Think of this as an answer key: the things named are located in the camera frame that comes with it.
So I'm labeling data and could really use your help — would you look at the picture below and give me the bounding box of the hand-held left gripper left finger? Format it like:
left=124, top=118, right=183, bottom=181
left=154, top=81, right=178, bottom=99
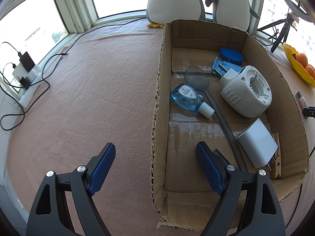
left=26, top=143, right=116, bottom=236

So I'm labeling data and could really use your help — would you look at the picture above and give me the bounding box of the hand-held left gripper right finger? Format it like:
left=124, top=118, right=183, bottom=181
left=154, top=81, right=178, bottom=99
left=195, top=141, right=286, bottom=236

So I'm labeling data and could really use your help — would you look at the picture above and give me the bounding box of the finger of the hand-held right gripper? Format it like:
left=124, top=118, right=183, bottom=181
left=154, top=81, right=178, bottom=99
left=303, top=106, right=315, bottom=119

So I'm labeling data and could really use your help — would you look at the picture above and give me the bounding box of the white tube with black cap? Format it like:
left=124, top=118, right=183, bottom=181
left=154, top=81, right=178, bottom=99
left=296, top=91, right=309, bottom=110

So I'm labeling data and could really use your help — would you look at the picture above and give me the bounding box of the cardboard box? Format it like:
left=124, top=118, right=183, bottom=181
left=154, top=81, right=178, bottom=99
left=151, top=19, right=309, bottom=232

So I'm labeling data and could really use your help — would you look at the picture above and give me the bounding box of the white power adapter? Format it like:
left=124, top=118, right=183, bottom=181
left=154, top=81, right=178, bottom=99
left=237, top=118, right=278, bottom=171

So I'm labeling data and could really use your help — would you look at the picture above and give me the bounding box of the patterned wooden clothespin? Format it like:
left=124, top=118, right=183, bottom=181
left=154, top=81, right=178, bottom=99
left=269, top=132, right=282, bottom=179

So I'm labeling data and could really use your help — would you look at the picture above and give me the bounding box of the blue hand sanitizer bottle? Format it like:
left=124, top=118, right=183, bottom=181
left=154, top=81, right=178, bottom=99
left=171, top=83, right=215, bottom=118

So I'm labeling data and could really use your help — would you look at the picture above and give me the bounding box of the white round plug-in device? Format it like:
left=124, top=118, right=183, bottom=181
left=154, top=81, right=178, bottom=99
left=218, top=65, right=273, bottom=118

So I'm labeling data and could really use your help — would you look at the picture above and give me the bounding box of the grey long-handled spoon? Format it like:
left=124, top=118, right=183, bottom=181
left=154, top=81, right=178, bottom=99
left=184, top=65, right=249, bottom=172

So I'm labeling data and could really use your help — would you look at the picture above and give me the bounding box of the blue phone stand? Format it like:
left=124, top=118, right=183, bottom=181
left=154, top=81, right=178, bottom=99
left=212, top=57, right=243, bottom=79

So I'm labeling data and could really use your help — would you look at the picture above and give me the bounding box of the yellow fruit bowl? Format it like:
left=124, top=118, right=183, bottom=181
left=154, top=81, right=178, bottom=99
left=283, top=43, right=315, bottom=87

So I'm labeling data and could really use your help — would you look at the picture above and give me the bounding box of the pink felt mat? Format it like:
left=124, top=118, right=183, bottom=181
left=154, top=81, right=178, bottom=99
left=5, top=27, right=315, bottom=236

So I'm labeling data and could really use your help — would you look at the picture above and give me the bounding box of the black tripod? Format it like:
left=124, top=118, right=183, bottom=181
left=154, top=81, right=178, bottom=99
left=257, top=12, right=298, bottom=53

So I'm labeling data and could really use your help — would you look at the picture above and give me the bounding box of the white power strip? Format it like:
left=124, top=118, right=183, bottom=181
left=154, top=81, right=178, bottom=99
left=13, top=64, right=42, bottom=109

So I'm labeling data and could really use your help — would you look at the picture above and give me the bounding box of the small white charger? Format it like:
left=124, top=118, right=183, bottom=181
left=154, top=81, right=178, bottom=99
left=13, top=64, right=29, bottom=78

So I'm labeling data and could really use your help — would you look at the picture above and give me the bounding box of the large black charger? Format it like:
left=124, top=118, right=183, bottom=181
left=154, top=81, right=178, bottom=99
left=20, top=52, right=35, bottom=72

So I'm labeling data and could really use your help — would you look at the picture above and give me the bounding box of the small penguin plush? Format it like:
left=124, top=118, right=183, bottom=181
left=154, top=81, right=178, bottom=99
left=205, top=0, right=260, bottom=31

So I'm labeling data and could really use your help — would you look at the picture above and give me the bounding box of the large penguin plush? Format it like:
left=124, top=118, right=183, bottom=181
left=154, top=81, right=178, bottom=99
left=140, top=0, right=216, bottom=28

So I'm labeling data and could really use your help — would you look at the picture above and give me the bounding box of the thin black cable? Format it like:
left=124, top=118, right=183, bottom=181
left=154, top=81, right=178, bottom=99
left=285, top=146, right=315, bottom=228

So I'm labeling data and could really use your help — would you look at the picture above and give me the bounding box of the black cable with loose plug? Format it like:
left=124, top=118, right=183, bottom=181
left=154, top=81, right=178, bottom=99
left=0, top=52, right=69, bottom=131

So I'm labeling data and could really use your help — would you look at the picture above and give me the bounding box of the long black cable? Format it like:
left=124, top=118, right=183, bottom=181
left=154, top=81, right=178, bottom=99
left=69, top=17, right=148, bottom=48

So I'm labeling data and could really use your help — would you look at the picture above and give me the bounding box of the white window frame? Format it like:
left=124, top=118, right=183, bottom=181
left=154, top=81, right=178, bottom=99
left=0, top=0, right=315, bottom=54

